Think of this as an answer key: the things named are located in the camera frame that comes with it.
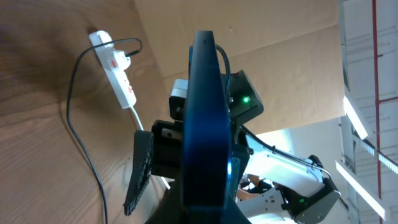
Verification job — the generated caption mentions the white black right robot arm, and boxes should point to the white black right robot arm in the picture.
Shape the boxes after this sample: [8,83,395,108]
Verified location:
[123,79,341,224]

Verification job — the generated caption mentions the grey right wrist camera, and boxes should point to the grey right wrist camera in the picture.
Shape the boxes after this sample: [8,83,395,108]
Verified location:
[169,79,188,121]

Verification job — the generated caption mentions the blue Galaxy smartphone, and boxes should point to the blue Galaxy smartphone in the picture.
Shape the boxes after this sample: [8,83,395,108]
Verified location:
[182,30,231,211]

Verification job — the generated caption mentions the black usb charging cable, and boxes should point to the black usb charging cable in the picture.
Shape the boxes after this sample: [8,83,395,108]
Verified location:
[66,37,144,224]

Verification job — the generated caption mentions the white usb charger adapter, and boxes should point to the white usb charger adapter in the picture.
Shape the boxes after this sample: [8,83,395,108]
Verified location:
[107,50,131,72]

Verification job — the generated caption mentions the white power strip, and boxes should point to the white power strip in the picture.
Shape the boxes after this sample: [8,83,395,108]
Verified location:
[89,30,137,109]

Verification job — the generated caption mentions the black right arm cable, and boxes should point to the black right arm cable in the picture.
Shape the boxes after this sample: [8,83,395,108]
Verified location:
[215,44,332,180]

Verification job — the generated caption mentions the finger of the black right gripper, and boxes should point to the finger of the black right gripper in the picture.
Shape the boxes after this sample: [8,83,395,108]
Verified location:
[123,130,154,216]

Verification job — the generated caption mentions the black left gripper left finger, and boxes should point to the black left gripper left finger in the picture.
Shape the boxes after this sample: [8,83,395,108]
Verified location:
[145,179,186,224]

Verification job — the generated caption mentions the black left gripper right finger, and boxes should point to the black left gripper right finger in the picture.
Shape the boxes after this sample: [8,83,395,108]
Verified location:
[225,156,251,224]

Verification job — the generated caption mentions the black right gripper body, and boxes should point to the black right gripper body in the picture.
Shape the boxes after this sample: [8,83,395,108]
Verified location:
[151,120,183,179]

